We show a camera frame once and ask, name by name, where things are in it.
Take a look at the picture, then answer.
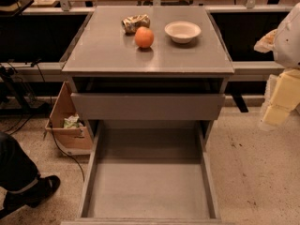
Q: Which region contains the black shoe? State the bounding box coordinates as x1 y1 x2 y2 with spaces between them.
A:
0 175 60 219

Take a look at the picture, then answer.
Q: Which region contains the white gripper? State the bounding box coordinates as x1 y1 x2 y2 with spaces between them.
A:
259 68 300 131

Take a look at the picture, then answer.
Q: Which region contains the black equipment stand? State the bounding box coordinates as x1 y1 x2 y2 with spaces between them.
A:
0 64 50 114

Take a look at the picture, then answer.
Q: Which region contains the grey drawer cabinet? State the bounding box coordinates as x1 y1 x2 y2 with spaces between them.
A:
63 6 234 140

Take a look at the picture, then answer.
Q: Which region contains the open grey middle drawer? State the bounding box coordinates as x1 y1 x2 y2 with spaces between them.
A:
61 122 234 225

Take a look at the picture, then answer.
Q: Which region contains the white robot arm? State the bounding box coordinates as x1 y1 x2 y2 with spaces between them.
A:
254 3 300 131

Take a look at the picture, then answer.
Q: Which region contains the orange fruit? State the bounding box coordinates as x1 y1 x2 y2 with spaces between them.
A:
134 26 154 49

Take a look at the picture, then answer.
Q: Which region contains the person's dark trouser leg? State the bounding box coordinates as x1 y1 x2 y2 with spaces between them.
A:
0 132 39 194

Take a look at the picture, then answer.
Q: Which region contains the black floor cable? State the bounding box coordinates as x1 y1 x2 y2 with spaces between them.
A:
0 59 86 183

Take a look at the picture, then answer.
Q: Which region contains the cardboard box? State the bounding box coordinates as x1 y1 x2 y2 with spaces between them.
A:
45 82 93 156

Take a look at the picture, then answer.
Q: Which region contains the closed grey upper drawer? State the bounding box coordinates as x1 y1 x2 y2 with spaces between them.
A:
71 93 225 121

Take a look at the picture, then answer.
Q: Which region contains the crumpled green white wrapper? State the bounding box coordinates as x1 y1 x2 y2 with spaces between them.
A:
63 115 83 128

